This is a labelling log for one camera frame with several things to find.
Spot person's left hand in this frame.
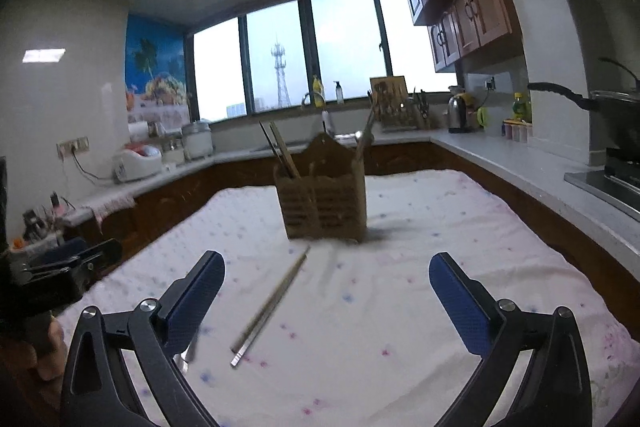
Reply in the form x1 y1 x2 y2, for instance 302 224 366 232
38 323 67 381

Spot small white appliance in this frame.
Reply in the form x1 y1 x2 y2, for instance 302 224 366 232
162 141 186 166

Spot yellow oil bottle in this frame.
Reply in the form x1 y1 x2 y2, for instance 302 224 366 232
512 93 532 122

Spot grey kitchen counter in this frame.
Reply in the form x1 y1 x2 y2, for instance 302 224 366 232
60 129 640 268

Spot kitchen window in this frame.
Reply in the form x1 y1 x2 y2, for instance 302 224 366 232
192 0 458 124

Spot blue fruit wall poster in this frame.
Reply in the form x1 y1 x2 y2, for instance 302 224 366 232
125 14 193 122

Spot wooden utensil holder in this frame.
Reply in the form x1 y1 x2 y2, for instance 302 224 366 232
274 133 367 244

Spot utensil drying rack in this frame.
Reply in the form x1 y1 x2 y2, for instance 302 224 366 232
370 94 418 130

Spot pile of chopsticks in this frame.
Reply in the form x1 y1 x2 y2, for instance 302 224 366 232
231 247 312 368

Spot wall socket strip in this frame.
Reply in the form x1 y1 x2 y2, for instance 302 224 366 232
56 136 90 158

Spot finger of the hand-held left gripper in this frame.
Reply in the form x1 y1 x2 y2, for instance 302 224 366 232
27 238 124 279

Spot lace cloth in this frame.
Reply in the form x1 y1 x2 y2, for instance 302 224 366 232
75 194 137 228

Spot red and white rice cooker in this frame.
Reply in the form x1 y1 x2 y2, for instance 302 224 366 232
112 144 163 184

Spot black frying pan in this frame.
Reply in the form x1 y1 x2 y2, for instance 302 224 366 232
527 82 640 145

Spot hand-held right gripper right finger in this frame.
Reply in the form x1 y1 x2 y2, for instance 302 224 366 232
429 252 593 427

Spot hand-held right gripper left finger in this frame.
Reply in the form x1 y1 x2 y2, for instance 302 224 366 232
60 250 227 427

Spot steel electric kettle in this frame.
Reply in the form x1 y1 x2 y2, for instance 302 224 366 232
446 93 471 134

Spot spice jar set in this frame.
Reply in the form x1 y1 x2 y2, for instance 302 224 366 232
502 119 533 144

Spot chrome kitchen faucet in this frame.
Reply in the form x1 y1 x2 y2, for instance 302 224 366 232
301 91 332 135

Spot white floral tablecloth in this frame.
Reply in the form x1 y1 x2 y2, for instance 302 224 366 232
57 169 640 427

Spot steel gas stove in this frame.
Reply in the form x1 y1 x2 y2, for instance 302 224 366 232
565 147 640 220

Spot metal chopstick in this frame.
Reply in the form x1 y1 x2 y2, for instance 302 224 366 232
230 245 311 354
356 106 377 162

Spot wooden cutting board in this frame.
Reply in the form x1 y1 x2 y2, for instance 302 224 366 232
370 76 407 115

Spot wooden chopstick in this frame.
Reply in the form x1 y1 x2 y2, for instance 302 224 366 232
259 121 289 178
274 123 302 178
270 123 296 178

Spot brown base cabinets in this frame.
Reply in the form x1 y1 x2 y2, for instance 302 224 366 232
75 142 640 338

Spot knife block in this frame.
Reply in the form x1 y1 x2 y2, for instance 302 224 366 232
412 89 432 130

